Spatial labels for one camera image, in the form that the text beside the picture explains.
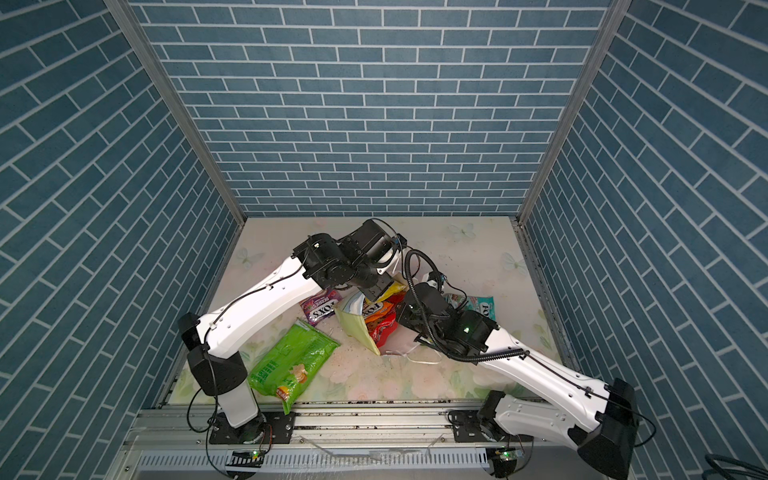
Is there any red snack packet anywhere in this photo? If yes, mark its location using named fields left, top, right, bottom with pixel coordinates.
left=365, top=311, right=398, bottom=347

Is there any bright green snack packet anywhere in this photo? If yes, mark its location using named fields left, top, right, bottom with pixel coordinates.
left=247, top=321, right=340, bottom=414

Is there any teal Fox's candy bag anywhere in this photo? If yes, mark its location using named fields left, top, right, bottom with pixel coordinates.
left=444, top=293, right=496, bottom=321

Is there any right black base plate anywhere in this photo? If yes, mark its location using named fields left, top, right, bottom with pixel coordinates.
left=446, top=410, right=533, bottom=443

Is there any white green paper bag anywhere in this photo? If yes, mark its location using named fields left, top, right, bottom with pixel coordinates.
left=334, top=272, right=442, bottom=365

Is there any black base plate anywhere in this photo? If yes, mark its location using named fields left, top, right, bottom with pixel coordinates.
left=446, top=410, right=533, bottom=443
left=209, top=411, right=296, bottom=446

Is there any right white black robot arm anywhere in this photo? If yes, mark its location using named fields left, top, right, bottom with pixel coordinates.
left=396, top=282, right=640, bottom=479

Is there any orange yellow snack packet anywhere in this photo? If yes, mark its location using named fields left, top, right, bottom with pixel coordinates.
left=362, top=293, right=404, bottom=324

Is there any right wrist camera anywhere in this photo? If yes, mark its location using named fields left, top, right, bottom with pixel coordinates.
left=421, top=270, right=447, bottom=292

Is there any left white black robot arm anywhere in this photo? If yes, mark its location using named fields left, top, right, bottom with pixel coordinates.
left=177, top=218, right=407, bottom=429

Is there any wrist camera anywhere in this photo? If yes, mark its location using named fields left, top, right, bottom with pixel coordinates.
left=376, top=235, right=407, bottom=276
left=421, top=270, right=447, bottom=292

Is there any aluminium mounting rail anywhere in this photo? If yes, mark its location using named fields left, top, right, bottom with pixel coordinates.
left=107, top=401, right=568, bottom=479

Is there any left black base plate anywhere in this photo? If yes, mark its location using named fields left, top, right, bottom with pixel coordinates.
left=209, top=411, right=296, bottom=446

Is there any floral table mat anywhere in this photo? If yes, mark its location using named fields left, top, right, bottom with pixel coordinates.
left=212, top=216, right=560, bottom=402

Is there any purple Fox's candy bag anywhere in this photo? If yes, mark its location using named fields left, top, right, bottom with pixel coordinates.
left=300, top=289, right=342, bottom=326

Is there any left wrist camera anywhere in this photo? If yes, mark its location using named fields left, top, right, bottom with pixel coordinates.
left=376, top=235, right=407, bottom=276

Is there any right black corrugated cable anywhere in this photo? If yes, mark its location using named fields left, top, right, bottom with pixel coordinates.
left=403, top=248, right=529, bottom=364

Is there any black cable bottom right corner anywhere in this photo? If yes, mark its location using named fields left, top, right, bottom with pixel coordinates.
left=703, top=453, right=768, bottom=480

